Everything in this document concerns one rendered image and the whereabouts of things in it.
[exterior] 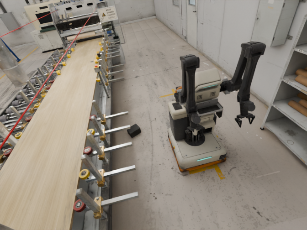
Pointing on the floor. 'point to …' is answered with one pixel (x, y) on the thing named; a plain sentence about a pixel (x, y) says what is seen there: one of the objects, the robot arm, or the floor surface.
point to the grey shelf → (284, 115)
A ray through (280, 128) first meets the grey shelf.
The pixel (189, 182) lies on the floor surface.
